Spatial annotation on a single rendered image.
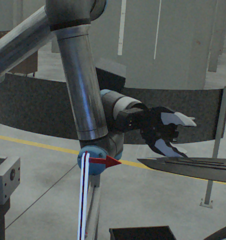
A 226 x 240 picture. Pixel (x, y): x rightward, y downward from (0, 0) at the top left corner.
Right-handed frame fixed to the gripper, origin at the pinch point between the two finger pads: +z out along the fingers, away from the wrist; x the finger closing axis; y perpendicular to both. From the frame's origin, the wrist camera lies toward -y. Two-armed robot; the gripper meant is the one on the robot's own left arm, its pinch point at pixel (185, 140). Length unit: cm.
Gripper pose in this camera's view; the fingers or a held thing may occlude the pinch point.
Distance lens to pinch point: 76.6
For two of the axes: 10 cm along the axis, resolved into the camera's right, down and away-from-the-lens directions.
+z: 5.6, 2.8, -7.8
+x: -1.6, 9.6, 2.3
